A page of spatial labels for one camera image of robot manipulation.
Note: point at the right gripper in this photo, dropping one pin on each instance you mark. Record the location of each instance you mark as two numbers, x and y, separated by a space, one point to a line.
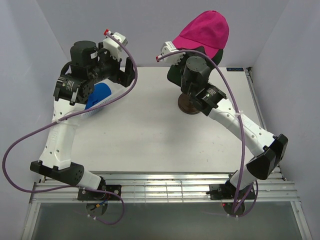
184 57

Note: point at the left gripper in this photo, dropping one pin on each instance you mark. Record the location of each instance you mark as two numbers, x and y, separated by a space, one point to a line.
126 77

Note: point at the dark green NY cap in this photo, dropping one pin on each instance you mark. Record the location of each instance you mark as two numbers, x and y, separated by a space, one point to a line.
197 69

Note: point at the pink cap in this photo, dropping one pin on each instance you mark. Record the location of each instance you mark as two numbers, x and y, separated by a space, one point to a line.
209 30

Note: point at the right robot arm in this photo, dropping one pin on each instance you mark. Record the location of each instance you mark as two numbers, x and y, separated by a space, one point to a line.
267 149

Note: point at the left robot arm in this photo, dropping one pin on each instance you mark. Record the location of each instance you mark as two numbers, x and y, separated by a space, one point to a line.
92 78

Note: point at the white plastic basket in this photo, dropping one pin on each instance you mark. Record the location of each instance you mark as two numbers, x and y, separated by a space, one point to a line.
116 89

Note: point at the blue cap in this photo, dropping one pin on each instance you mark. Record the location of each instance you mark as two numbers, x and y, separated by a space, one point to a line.
101 92

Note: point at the brown mannequin stand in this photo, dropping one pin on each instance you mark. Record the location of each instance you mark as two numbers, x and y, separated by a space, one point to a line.
186 106

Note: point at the blue logo sticker right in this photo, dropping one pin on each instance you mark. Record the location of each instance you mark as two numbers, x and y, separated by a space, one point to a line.
234 69

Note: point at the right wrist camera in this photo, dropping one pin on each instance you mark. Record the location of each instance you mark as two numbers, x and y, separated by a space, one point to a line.
170 54

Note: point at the aluminium rail frame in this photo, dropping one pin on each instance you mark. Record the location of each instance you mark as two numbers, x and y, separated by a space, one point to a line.
165 162

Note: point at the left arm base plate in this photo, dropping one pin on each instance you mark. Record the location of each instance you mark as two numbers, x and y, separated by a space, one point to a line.
109 192

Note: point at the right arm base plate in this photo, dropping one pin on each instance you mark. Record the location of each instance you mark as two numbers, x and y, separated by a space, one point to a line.
225 193

